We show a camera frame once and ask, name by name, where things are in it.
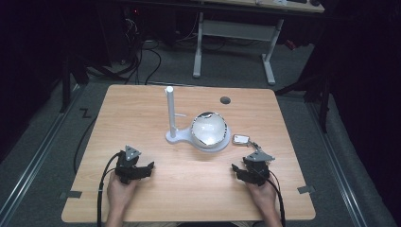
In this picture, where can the black metal stand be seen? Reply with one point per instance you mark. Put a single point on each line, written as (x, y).
(67, 72)
(318, 85)

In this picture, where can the white stand with pole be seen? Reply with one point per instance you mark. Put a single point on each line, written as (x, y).
(171, 113)

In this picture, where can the silver metal bowl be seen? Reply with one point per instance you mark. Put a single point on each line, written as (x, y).
(208, 130)

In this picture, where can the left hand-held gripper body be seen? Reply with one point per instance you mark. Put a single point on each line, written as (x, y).
(127, 164)

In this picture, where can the white desk frame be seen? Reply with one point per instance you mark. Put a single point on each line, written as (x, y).
(239, 30)

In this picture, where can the grey tape strip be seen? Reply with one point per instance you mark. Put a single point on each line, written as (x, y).
(305, 189)
(72, 194)

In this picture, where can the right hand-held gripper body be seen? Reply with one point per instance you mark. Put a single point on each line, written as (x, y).
(258, 168)

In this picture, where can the person's right hand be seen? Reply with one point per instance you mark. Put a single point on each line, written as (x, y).
(263, 198)

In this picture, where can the person's left hand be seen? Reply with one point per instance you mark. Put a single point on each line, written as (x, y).
(121, 193)

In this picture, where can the dark round table grommet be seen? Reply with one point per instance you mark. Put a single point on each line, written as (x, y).
(225, 100)

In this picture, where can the metal floor rail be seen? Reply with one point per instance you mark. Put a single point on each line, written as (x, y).
(339, 170)
(34, 164)

